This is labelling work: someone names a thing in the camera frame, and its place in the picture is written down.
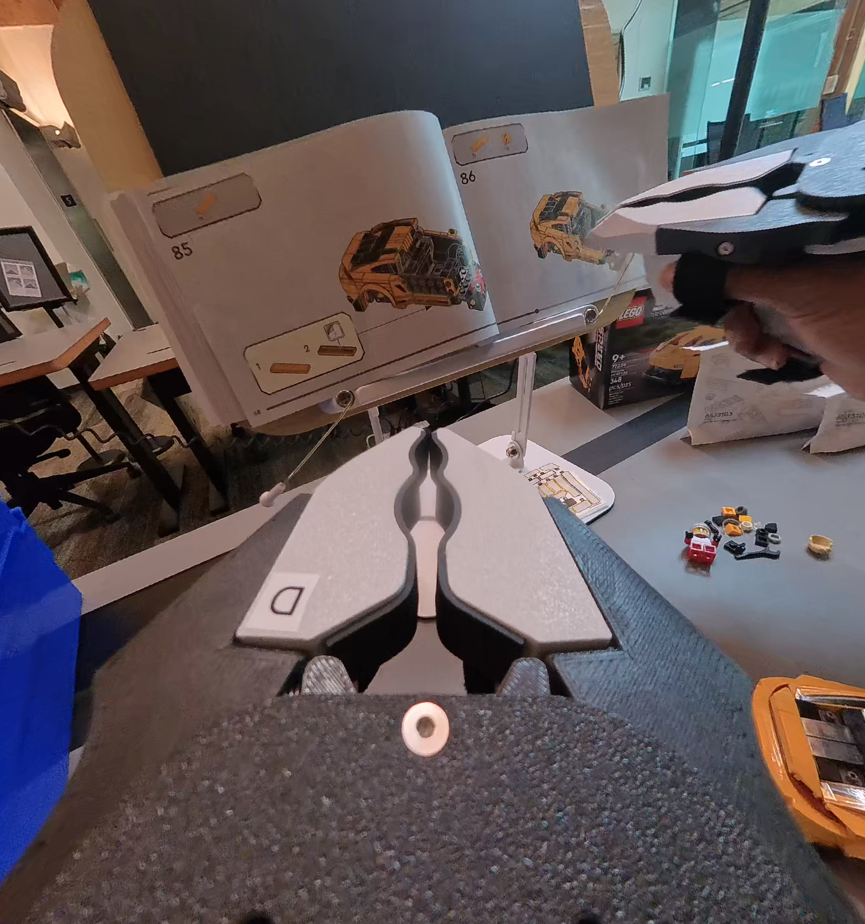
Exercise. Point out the blue plastic bin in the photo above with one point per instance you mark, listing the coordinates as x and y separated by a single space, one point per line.
13 686

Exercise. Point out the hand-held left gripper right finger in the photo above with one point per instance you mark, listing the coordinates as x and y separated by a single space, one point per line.
526 570

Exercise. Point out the black metal pole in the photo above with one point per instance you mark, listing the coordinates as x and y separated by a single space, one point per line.
746 72

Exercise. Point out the tan lego hair piece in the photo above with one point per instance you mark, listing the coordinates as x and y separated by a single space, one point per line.
821 545

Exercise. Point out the wooden desk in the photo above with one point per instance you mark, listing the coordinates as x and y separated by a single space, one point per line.
28 354
136 354

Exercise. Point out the lego instruction booklet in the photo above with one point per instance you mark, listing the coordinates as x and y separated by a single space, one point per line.
295 216

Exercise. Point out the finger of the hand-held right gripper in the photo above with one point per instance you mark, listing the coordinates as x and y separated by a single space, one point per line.
678 216
735 173

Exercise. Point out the red lego minifigure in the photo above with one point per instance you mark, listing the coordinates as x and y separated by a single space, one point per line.
701 550

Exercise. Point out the person's right hand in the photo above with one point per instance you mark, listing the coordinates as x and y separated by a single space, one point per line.
836 317

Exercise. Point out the black lego set box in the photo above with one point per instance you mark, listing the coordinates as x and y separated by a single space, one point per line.
620 361

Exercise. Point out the pile of small lego pieces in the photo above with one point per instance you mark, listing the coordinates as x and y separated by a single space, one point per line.
753 538

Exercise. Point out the yellow lego car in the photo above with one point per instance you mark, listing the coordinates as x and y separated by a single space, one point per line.
836 758

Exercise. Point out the black framed sign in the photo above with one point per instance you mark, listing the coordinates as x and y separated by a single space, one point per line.
17 271

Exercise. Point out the sticker sheet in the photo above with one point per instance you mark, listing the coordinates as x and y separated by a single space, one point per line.
569 491

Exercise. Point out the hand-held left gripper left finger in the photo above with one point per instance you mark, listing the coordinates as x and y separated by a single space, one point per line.
331 563

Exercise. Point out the black office chair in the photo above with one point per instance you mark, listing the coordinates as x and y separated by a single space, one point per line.
13 447

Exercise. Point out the white book stand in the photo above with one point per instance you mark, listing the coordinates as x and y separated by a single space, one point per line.
475 354

